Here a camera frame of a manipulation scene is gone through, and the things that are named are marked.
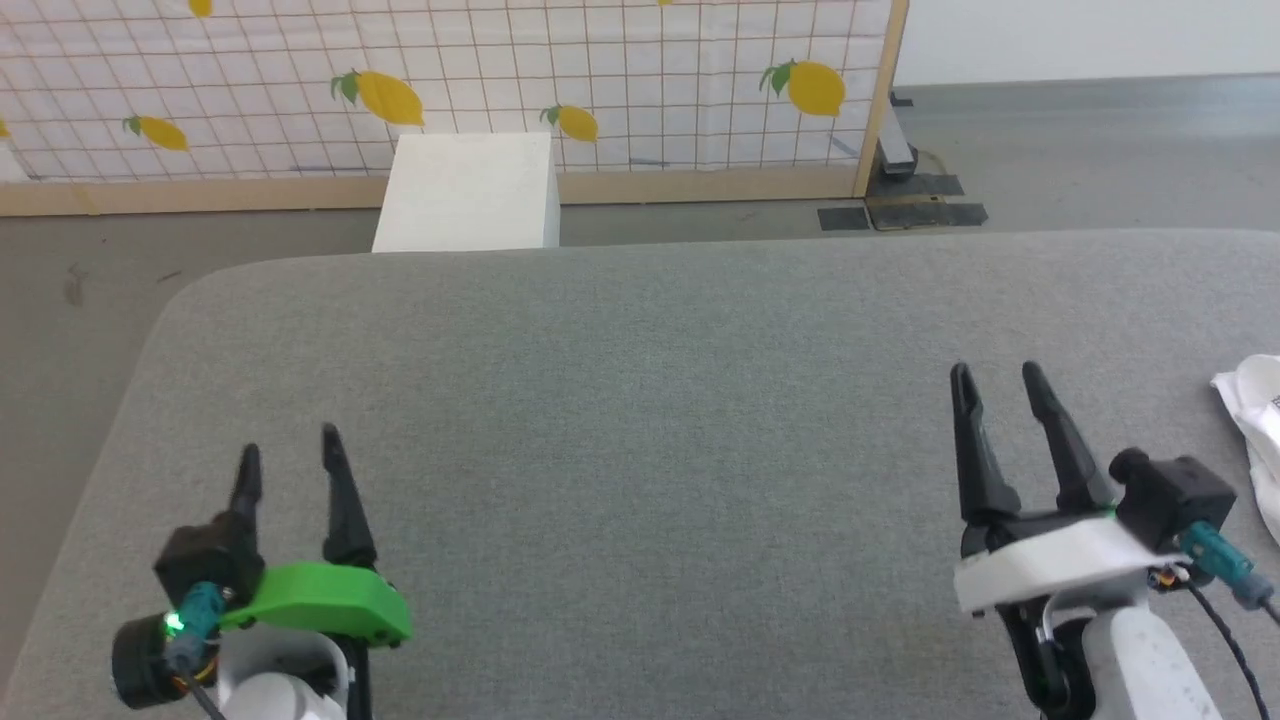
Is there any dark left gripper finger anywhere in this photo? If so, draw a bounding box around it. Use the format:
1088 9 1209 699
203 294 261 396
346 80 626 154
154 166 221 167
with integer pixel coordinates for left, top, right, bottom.
228 443 267 546
320 423 380 569

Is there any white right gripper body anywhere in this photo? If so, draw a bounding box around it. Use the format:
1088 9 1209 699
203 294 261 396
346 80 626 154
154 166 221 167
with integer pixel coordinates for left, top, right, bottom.
953 508 1169 617

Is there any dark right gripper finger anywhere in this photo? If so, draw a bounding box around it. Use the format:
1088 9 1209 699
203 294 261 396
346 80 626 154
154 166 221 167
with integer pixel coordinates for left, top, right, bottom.
948 362 1022 529
1020 361 1117 517

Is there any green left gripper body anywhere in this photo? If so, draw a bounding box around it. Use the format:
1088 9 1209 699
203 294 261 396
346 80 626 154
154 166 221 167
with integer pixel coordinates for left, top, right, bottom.
110 562 414 710

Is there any white long-sleeve shirt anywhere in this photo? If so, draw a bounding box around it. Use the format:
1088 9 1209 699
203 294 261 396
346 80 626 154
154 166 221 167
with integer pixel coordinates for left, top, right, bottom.
1210 354 1280 547

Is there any long black floor mat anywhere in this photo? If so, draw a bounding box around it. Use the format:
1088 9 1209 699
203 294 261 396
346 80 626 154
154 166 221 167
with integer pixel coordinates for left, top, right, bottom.
866 200 989 231

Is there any black floor mat under foot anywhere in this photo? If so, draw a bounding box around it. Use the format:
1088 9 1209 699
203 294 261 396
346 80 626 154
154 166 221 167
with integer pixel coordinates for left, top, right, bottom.
880 175 966 199

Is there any metal screen foot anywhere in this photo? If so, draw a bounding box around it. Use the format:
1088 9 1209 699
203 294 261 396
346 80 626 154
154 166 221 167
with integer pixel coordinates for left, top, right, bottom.
878 92 921 181

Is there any white box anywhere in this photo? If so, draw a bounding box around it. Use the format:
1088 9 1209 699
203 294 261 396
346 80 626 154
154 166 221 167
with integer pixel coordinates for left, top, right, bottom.
372 132 561 253

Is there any lemon-patterned grid partition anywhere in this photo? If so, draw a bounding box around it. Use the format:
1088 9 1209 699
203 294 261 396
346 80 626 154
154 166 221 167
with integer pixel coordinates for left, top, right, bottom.
0 0 911 217

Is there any lemon print screen cloth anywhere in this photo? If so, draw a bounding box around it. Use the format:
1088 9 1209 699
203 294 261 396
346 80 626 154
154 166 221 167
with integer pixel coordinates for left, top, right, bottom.
0 0 894 182

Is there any left cable with teal plug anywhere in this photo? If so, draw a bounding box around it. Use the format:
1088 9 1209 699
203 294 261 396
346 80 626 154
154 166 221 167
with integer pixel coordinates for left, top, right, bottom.
165 582 229 720

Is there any cable with teal plug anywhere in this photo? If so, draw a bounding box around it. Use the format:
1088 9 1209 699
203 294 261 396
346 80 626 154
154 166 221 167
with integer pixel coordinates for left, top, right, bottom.
165 582 229 720
1150 522 1280 720

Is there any right cable with teal plug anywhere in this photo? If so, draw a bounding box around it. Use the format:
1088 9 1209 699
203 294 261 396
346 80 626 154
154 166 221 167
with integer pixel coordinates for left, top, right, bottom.
1150 522 1280 720

